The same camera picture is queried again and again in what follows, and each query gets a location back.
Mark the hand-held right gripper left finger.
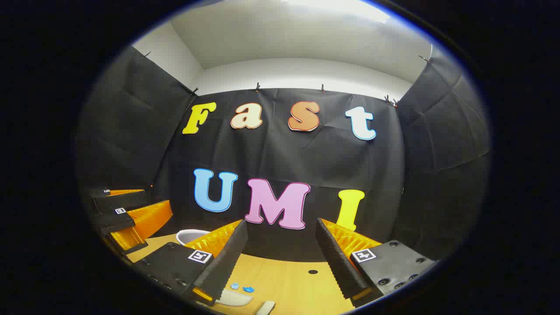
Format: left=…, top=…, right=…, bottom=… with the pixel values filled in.
left=130, top=219, right=249, bottom=307

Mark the wooden desktop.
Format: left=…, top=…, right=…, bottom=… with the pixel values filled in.
left=127, top=234, right=364, bottom=315

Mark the grey dustpan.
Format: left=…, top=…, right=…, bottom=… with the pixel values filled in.
left=217, top=289, right=253, bottom=307

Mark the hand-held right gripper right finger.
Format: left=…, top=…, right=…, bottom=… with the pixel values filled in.
left=315, top=218, right=439, bottom=307

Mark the white garbage bin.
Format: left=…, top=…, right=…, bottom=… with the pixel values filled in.
left=176, top=229, right=211, bottom=245

